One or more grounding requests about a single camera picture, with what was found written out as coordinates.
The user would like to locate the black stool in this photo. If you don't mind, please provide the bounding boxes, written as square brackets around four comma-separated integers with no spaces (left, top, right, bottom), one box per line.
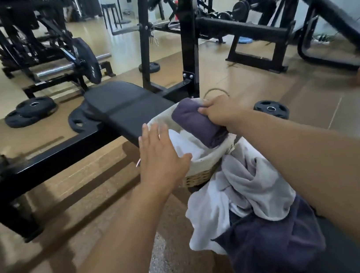
[101,1,123,35]

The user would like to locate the white sneaker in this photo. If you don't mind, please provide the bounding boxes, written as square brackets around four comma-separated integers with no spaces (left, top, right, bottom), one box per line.
[310,32,336,47]

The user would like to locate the crumpled white towel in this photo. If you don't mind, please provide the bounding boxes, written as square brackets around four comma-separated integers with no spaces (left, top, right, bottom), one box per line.
[175,131,303,260]

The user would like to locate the person's right forearm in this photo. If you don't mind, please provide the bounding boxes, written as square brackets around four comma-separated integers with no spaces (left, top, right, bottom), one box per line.
[225,96,360,273]

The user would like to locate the black plate-loaded gym machine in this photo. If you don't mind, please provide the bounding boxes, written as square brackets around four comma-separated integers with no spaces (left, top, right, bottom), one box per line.
[0,0,118,104]

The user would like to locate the black squat rack frame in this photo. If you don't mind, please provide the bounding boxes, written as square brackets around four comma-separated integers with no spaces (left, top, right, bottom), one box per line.
[107,0,305,109]

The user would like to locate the black weight plate on barbell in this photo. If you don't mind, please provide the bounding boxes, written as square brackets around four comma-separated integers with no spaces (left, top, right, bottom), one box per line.
[71,35,103,87]

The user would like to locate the person's right hand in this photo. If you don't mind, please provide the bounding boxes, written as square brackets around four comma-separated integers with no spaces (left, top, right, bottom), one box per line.
[196,92,250,139]

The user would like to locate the folded white towel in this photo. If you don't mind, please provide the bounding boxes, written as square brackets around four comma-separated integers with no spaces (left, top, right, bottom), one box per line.
[168,126,207,163]

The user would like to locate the person's left hand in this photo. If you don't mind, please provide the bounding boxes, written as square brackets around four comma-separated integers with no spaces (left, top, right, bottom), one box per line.
[131,118,198,201]

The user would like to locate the person's left forearm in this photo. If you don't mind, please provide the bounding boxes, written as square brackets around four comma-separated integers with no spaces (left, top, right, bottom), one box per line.
[30,174,200,273]

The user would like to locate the crumpled purple towel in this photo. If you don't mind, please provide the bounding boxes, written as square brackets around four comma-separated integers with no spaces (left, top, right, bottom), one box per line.
[208,190,330,273]

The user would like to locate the steel barbell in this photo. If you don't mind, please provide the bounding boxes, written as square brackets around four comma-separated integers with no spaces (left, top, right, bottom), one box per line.
[32,52,114,79]

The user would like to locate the black padded weight bench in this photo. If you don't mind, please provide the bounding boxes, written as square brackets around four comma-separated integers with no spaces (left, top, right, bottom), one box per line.
[0,70,212,247]

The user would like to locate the woven basket with white liner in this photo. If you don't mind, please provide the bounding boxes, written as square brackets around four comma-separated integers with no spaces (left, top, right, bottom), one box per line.
[143,87,244,192]

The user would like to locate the purple towel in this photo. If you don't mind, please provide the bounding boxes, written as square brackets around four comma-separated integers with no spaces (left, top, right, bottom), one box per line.
[208,190,330,273]
[169,93,232,154]

